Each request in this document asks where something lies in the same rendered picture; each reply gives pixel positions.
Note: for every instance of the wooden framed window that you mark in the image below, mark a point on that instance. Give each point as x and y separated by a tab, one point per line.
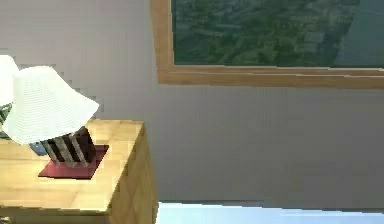
266	36

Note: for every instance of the white shade table lamp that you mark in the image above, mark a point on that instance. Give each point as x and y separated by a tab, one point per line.
46	106

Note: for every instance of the white lamp shade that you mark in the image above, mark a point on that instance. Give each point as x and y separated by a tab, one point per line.
6	78

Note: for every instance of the small blue grey object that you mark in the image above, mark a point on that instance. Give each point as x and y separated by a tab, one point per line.
39	148

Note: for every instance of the light wooden cabinet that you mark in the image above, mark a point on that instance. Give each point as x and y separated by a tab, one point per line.
66	190

